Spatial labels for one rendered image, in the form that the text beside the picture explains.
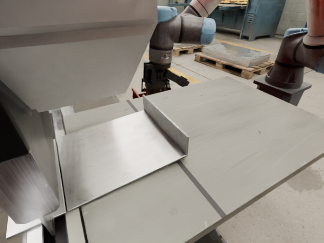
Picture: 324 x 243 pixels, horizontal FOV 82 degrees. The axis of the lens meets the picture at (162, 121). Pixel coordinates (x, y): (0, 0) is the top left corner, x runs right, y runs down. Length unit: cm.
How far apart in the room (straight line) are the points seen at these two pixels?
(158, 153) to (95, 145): 6
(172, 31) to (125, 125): 42
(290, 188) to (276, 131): 142
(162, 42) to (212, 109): 38
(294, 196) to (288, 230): 27
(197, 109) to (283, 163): 10
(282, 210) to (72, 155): 140
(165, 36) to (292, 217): 128
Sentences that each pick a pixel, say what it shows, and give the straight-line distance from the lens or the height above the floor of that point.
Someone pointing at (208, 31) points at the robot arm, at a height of 103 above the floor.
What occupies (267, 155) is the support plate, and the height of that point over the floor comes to 100.
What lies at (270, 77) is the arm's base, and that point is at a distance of 99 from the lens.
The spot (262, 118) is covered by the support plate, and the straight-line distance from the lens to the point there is 24.
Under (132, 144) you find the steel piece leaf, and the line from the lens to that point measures 17.
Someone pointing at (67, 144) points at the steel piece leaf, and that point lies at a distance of 20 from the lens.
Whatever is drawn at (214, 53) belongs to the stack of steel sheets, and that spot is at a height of 21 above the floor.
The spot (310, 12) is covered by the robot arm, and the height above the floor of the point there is 107.
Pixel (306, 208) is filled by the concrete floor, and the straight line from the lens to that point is 158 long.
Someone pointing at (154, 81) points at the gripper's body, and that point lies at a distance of 62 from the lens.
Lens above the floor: 112
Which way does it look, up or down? 35 degrees down
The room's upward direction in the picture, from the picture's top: straight up
